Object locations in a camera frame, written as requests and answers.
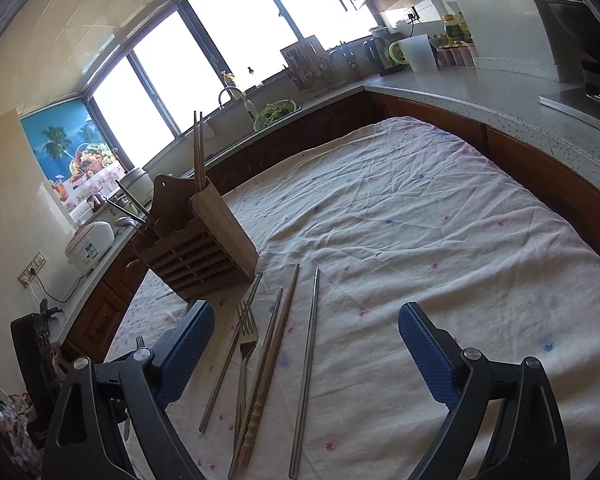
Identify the black wok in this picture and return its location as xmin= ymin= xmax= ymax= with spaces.
xmin=545 ymin=0 xmax=600 ymax=61

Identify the steel fork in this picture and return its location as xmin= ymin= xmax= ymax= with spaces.
xmin=234 ymin=302 xmax=258 ymax=448
xmin=122 ymin=410 xmax=131 ymax=442

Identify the chrome sink faucet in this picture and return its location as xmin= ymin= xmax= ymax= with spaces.
xmin=218 ymin=86 xmax=259 ymax=120

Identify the steel spoon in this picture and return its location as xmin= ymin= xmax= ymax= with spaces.
xmin=114 ymin=216 xmax=146 ymax=231

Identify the wooden utensil holder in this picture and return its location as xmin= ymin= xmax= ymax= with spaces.
xmin=132 ymin=174 xmax=258 ymax=301

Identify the green bowl of vegetables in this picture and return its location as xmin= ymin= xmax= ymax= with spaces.
xmin=253 ymin=100 xmax=298 ymax=131

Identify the wooden chopstick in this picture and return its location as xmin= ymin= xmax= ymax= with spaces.
xmin=227 ymin=288 xmax=283 ymax=479
xmin=192 ymin=110 xmax=200 ymax=193
xmin=237 ymin=263 xmax=300 ymax=467
xmin=106 ymin=198 xmax=149 ymax=228

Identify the steel chopstick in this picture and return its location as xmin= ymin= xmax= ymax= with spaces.
xmin=116 ymin=180 xmax=152 ymax=220
xmin=288 ymin=269 xmax=320 ymax=479
xmin=198 ymin=272 xmax=262 ymax=434

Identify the tropical fruit poster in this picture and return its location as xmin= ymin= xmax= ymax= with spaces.
xmin=21 ymin=99 xmax=124 ymax=212

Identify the yellow oil bottle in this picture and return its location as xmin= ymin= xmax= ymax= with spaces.
xmin=443 ymin=13 xmax=464 ymax=44

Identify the white plastic pitcher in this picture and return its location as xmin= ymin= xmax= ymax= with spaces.
xmin=388 ymin=35 xmax=438 ymax=73

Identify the gas stove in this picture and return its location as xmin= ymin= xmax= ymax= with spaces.
xmin=539 ymin=61 xmax=600 ymax=130

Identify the black electric kettle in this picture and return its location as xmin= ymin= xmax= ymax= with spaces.
xmin=363 ymin=37 xmax=404 ymax=76

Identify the white steamer pot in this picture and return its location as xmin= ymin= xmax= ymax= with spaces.
xmin=119 ymin=167 xmax=154 ymax=205

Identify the white rice cooker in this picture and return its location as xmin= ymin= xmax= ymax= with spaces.
xmin=65 ymin=221 xmax=114 ymax=276

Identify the dish soap bottle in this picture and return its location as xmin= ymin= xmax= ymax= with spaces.
xmin=222 ymin=72 xmax=236 ymax=87

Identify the white floral tablecloth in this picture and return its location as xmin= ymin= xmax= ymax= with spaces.
xmin=101 ymin=115 xmax=600 ymax=480

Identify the wooden knife rack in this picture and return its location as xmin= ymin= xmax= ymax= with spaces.
xmin=280 ymin=35 xmax=340 ymax=91

